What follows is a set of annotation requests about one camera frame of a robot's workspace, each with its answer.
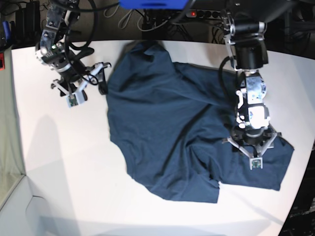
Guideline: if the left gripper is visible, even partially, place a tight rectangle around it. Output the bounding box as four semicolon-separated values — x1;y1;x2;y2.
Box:
222;127;282;159

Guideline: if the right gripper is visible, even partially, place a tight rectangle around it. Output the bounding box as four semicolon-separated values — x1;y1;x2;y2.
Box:
51;62;111;101

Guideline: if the dark blue t-shirt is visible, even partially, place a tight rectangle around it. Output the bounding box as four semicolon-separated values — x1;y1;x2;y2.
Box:
107;41;294;203

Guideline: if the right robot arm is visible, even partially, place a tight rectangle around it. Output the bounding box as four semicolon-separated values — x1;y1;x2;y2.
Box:
35;0;111;107

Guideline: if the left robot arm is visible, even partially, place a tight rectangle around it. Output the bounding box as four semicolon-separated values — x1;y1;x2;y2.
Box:
198;0;298;163

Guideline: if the blue plastic box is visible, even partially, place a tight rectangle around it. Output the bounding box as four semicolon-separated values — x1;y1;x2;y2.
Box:
119;0;188;10

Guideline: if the red box at left edge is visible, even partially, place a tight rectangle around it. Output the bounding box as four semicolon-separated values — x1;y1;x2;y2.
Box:
0;53;5;71

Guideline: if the black power strip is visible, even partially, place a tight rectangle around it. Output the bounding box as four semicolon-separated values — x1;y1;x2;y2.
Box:
186;9;221;20

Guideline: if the white bin at left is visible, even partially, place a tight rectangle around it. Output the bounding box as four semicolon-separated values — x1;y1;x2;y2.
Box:
0;49;48;236

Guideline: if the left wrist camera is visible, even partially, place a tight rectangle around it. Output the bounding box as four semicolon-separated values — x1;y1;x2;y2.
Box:
249;157;263;170

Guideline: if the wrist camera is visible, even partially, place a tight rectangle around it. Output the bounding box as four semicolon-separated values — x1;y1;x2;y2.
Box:
66;91;85;108
249;157;263;170

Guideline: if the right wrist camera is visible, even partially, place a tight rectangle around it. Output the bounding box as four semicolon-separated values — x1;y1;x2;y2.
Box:
66;91;85;108

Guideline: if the white cable loop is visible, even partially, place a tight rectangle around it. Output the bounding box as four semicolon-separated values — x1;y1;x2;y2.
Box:
103;2;135;29

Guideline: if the blue handled tool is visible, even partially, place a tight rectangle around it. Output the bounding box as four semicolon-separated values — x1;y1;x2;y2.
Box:
2;21;11;41

